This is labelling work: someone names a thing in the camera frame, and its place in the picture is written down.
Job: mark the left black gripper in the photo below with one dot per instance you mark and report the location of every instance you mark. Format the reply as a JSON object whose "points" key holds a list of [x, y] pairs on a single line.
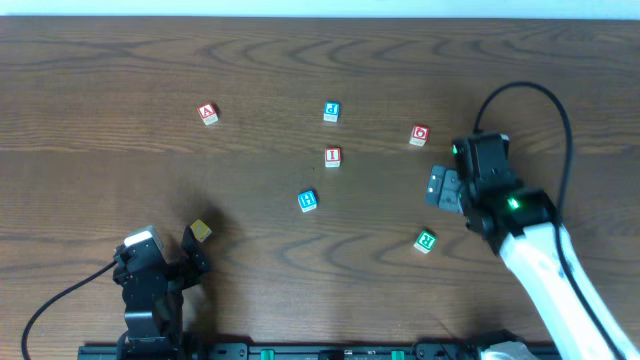
{"points": [[176, 270]]}

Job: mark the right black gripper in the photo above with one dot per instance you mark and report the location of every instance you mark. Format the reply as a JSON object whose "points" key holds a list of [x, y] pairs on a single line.
{"points": [[451, 189]]}

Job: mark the red letter I block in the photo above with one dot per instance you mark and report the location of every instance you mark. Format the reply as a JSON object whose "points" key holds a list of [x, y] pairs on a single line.
{"points": [[332, 157]]}

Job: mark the red letter A block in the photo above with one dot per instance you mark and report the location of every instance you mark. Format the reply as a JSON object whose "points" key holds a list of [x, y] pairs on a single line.
{"points": [[208, 114]]}

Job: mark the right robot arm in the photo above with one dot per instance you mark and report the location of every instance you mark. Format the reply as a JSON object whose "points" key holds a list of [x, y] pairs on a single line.
{"points": [[581, 326]]}

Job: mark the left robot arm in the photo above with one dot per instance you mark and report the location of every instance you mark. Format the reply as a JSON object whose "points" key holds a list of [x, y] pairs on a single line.
{"points": [[159, 330]]}

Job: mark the yellow wooden block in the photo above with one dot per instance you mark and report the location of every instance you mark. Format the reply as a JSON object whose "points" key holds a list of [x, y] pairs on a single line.
{"points": [[200, 230]]}

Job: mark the green letter R block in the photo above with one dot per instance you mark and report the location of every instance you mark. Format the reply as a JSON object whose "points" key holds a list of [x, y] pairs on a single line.
{"points": [[425, 242]]}

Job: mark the red letter O block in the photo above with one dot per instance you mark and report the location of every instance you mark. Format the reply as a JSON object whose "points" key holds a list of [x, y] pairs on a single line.
{"points": [[419, 135]]}

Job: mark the blue letter H block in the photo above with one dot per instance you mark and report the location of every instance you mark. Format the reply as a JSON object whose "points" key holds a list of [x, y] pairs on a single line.
{"points": [[307, 200]]}

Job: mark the blue letter P block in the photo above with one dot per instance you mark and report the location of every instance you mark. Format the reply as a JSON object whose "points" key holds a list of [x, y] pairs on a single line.
{"points": [[331, 111]]}

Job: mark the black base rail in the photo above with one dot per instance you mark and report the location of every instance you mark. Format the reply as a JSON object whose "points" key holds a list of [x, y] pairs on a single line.
{"points": [[241, 351]]}

